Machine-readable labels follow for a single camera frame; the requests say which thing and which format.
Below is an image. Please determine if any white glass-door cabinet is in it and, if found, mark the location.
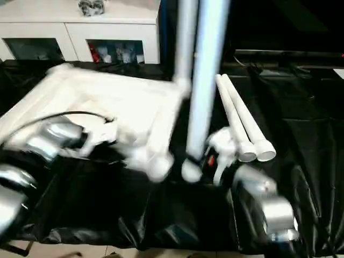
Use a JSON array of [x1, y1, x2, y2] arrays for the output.
[[0, 0, 161, 65]]

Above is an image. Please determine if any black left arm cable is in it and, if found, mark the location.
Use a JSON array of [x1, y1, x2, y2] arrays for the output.
[[4, 110, 116, 141]]

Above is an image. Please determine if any black and white bag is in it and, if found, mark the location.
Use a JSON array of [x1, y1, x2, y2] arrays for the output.
[[77, 0, 105, 17]]

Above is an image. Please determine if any black stand leg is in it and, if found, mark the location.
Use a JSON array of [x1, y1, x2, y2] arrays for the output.
[[7, 238, 33, 255]]

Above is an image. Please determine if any black mat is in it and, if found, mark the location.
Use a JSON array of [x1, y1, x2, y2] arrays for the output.
[[0, 58, 344, 256]]

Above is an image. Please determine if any white plastic table leg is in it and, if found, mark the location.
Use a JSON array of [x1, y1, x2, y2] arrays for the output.
[[221, 74, 277, 162], [173, 0, 199, 94], [215, 74, 256, 163], [181, 0, 232, 183]]

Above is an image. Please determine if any long black bar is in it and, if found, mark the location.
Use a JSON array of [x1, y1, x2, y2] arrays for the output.
[[234, 49, 344, 59]]

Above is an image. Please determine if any black backdrop cloth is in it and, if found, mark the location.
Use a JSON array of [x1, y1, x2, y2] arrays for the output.
[[158, 0, 344, 59]]

